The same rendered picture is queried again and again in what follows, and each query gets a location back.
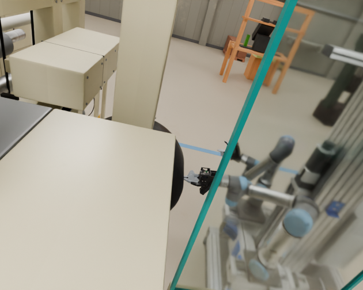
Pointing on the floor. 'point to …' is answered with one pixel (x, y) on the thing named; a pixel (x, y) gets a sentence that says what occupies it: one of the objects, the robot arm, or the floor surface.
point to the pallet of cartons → (233, 48)
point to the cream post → (142, 60)
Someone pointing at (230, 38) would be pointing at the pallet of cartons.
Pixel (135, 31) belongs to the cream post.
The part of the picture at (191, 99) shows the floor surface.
